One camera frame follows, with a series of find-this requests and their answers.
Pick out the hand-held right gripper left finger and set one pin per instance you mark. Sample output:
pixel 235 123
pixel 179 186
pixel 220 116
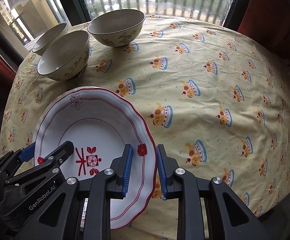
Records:
pixel 127 170

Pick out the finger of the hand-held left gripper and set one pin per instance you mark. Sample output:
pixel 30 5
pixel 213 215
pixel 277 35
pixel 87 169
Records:
pixel 26 152
pixel 59 152

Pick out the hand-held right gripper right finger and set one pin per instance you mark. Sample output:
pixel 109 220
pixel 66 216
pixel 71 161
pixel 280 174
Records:
pixel 162 172

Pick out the wavy-rim plate with centre emblem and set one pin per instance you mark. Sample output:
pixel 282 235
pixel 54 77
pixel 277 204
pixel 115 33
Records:
pixel 97 125

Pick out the cream floral bowl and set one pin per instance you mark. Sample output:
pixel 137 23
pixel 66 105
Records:
pixel 62 55
pixel 49 35
pixel 114 25

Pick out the grey slatted outdoor board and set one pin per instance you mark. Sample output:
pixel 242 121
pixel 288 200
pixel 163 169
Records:
pixel 29 45

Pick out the yellow printed tablecloth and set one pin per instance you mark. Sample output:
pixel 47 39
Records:
pixel 197 55

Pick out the neighbouring building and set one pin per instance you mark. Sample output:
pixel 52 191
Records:
pixel 9 20

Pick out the balcony railing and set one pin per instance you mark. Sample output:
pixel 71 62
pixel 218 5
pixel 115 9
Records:
pixel 191 5

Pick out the dark window frame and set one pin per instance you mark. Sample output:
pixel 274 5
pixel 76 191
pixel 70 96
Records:
pixel 72 0

